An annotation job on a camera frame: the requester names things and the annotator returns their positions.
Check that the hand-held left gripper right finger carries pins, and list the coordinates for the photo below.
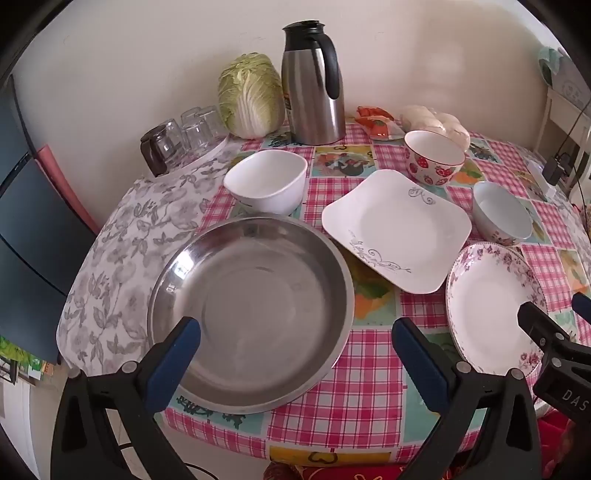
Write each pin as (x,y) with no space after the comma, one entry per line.
(420,369)

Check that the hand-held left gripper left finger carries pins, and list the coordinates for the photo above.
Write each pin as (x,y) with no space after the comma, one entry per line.
(178,364)

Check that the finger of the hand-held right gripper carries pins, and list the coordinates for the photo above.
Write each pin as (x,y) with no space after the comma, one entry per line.
(538,323)
(582,305)

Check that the pink floral round plate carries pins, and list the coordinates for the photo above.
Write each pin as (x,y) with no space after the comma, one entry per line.
(489,300)

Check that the stainless steel basin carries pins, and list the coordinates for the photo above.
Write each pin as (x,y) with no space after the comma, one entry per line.
(258,300)

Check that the white square plate grey print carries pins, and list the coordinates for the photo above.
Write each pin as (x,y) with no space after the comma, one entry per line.
(397,226)

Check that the strawberry print bowl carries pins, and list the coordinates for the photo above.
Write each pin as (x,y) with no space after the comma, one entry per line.
(434,150)

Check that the white squarish bowl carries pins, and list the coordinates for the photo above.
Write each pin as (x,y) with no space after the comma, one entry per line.
(263,180)

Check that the red printed cloth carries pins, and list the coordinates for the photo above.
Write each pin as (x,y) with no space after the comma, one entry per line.
(563,443)

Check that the pink checkered tablecloth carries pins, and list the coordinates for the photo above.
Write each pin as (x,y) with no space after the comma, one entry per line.
(360,415)

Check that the white power strip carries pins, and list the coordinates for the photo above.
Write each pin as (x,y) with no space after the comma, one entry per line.
(538,177)

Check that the black charger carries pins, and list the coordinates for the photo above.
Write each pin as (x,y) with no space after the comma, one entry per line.
(554,168)

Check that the white shelf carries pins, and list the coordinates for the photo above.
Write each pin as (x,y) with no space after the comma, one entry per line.
(556,115)

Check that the dark blue cabinet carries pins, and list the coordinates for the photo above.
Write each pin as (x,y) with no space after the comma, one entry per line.
(32,221)

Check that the pink board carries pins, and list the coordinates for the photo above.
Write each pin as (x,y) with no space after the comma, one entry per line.
(64,184)

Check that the white tray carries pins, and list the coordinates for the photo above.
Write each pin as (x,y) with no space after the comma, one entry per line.
(217,150)

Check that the white printed box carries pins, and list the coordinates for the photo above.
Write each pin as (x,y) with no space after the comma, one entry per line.
(572,85)

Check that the clear drinking glass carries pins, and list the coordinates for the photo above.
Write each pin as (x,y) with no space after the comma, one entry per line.
(198,138)
(189,115)
(212,122)

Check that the bag of steamed buns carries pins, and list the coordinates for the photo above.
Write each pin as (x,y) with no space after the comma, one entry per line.
(434,117)

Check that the green cloth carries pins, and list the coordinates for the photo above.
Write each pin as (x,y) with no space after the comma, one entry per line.
(549,62)

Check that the orange snack packet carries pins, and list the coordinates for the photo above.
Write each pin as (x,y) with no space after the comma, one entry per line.
(376,122)

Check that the napa cabbage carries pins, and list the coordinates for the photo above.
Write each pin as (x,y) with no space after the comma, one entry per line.
(249,97)

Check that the stainless steel thermos carafe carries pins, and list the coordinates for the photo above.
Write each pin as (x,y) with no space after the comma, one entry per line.
(309,92)

